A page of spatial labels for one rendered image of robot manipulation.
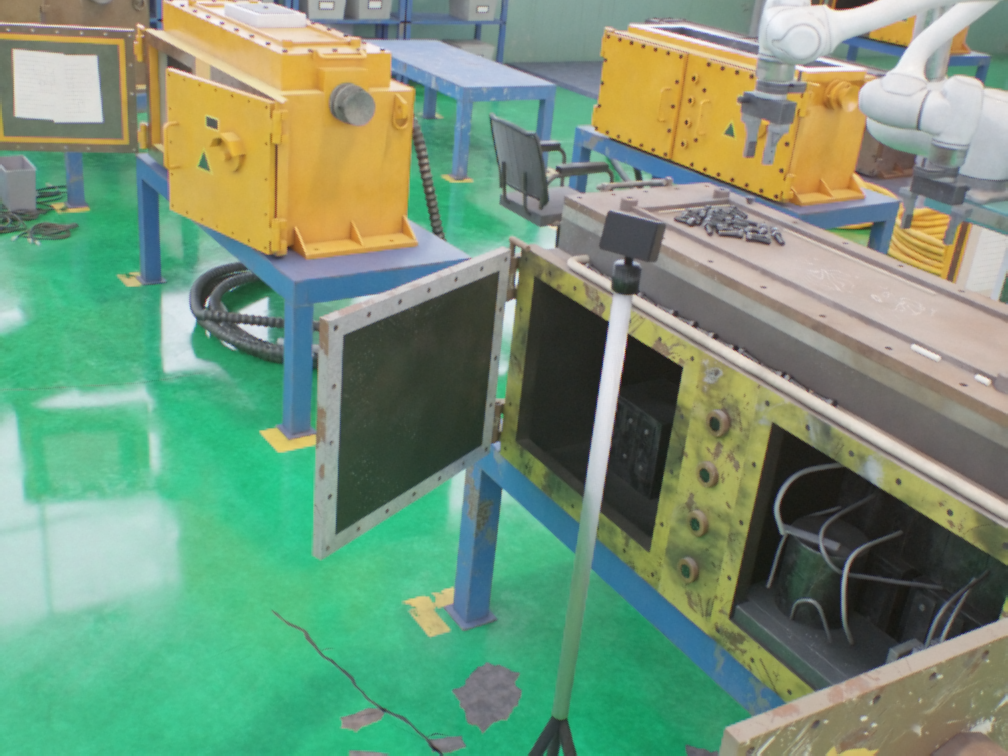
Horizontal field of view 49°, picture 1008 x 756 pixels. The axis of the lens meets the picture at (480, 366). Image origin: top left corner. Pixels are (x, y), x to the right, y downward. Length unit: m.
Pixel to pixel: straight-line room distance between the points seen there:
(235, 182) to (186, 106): 0.38
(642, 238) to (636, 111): 5.03
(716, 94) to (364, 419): 3.90
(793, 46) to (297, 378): 2.37
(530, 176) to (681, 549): 3.51
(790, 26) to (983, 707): 1.43
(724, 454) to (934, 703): 0.81
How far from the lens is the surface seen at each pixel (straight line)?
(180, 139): 4.56
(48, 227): 6.60
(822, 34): 2.52
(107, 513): 3.90
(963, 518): 1.90
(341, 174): 4.35
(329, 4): 10.45
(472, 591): 3.32
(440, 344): 2.54
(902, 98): 3.02
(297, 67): 4.25
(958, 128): 3.00
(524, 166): 5.67
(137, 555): 3.68
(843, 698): 1.42
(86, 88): 5.49
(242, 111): 4.20
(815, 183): 6.00
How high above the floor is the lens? 2.07
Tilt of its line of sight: 25 degrees down
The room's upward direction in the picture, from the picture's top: 6 degrees clockwise
